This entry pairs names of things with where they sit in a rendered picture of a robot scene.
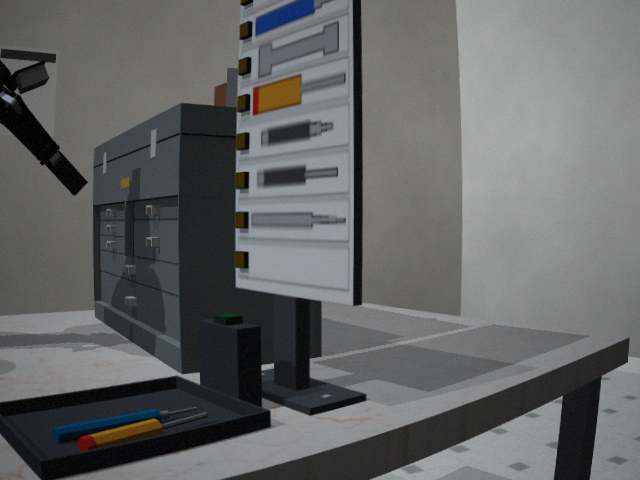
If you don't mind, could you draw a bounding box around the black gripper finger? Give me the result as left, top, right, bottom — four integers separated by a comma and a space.
0, 117, 75, 196
0, 91, 88, 195

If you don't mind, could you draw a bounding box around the blue-handled tool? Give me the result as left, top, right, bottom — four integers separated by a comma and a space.
53, 407, 197, 443

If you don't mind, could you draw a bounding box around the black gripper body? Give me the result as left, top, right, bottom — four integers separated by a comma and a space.
0, 60, 15, 122

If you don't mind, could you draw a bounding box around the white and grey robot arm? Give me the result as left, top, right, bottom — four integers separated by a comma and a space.
4, 60, 49, 94

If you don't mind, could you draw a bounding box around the orange-handled screwdriver with red end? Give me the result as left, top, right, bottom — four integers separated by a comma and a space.
78, 412, 208, 452

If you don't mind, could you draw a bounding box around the dark grey drawer chest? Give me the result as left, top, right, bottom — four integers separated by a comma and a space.
93, 103, 274, 374

